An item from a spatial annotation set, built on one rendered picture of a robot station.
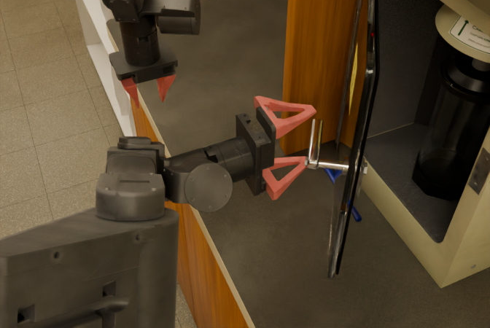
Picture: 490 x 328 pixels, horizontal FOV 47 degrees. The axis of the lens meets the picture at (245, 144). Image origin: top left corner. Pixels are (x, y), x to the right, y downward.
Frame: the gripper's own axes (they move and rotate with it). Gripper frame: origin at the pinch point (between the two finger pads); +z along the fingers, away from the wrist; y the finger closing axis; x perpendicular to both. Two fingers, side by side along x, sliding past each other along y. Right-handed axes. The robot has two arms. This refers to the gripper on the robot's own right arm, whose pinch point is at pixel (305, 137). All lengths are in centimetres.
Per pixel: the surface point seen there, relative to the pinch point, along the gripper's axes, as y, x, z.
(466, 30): 14.0, -3.6, 20.0
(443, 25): 12.6, 0.2, 19.8
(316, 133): 0.7, -0.6, 1.3
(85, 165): -120, 131, -26
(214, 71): -26, 52, 6
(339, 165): 0.4, -6.8, 1.2
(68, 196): -120, 117, -36
